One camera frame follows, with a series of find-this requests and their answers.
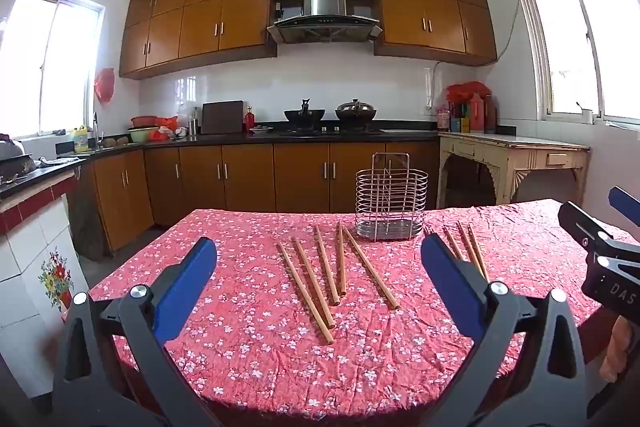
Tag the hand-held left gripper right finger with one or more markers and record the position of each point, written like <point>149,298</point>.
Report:
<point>450,277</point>

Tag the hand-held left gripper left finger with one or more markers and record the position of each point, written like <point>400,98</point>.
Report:
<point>192,277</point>

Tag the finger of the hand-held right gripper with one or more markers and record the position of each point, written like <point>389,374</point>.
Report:
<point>582,224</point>
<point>625,204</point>

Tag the wooden chopstick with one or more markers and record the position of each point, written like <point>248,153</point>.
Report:
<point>313,282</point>
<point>470,249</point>
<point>326,265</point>
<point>371,269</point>
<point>341,259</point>
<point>477,251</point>
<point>305,293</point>
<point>452,242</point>

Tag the person's right hand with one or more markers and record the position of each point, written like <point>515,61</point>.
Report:
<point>616,352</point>

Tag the cream wooden side table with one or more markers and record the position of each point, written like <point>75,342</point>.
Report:
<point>520,152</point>

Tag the white enamel cup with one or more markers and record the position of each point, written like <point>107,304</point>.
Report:
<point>586,116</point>

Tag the red floral tablecloth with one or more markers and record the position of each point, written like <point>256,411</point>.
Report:
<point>260,347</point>

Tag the brown lower kitchen cabinets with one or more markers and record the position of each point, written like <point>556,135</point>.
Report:
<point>250,177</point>

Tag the brown kitchen cabinets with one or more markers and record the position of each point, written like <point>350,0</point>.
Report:
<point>250,177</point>
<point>200,27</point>

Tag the dark sauce bottle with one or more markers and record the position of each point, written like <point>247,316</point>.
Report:
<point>490,114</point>

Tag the steel cup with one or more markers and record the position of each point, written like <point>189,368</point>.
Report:
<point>192,129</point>

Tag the black kitchen countertop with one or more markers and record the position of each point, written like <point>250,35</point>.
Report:
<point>400,136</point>

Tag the green basin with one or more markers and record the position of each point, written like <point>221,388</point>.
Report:
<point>142,135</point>

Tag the small colourful boxes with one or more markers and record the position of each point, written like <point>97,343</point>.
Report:
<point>460,125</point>

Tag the red plastic bag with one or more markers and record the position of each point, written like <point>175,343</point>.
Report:
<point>105,84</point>
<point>467,91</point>
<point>165,127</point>

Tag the large red bottle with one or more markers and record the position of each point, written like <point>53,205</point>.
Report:
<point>476,114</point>

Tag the pink jar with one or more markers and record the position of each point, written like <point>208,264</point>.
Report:
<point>443,119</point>

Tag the small plate with food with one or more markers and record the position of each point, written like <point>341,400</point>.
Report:
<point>261,130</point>

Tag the dark cutting board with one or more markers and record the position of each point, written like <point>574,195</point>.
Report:
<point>222,117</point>

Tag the red basin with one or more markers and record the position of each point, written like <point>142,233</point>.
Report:
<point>145,121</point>

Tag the tiled counter with flower tile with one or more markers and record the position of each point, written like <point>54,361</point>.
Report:
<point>30,247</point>

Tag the small red bottle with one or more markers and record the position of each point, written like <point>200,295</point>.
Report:
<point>249,121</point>

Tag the sliding glass window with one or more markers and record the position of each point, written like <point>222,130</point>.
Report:
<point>50,67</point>
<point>575,42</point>

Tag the yellow detergent bottle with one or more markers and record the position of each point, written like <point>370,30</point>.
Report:
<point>81,141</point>

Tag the steel faucet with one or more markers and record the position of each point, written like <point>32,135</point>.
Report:
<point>95,129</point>

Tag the black gas stove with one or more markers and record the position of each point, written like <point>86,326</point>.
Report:
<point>330,132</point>

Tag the dark lidded pot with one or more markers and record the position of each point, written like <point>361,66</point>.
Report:
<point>355,111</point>

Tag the black wok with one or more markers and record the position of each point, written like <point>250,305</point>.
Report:
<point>305,114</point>

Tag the black pan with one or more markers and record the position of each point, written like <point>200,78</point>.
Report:
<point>17,167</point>

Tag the metal kettle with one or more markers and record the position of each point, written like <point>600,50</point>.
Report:
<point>11,148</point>

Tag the brown upper kitchen cabinets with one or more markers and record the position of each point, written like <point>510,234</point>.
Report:
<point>200,27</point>

